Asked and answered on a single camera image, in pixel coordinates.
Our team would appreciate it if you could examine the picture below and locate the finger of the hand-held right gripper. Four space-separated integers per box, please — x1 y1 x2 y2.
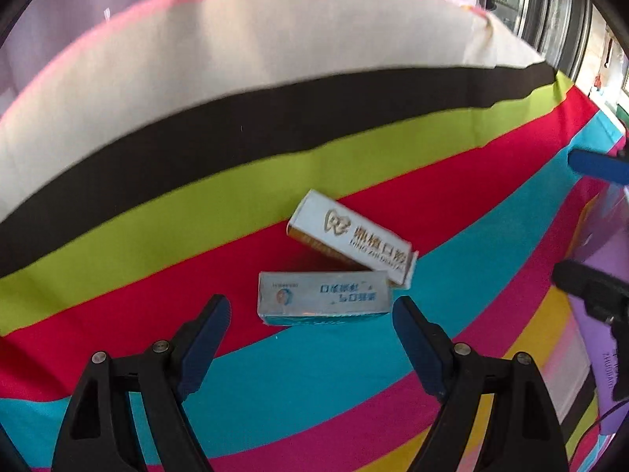
553 260 629 404
567 147 629 185

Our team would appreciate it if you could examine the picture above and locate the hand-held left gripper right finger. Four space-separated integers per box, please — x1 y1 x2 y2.
392 296 571 472

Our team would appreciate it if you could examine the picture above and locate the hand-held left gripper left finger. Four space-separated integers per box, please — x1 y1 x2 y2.
51 294 232 472

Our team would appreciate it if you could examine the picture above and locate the purple storage box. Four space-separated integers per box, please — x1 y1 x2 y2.
565 177 629 433

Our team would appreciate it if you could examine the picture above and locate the light blue box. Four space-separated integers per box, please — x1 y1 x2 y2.
257 271 394 326

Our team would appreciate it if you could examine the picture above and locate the white and gold box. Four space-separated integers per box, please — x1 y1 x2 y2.
286 189 419 290

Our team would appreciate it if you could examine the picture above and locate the glass sliding door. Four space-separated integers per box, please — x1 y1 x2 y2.
403 0 610 70

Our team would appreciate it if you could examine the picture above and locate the striped tablecloth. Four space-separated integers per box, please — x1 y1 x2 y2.
0 0 629 472

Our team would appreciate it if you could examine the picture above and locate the black cable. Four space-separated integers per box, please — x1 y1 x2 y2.
597 398 629 433

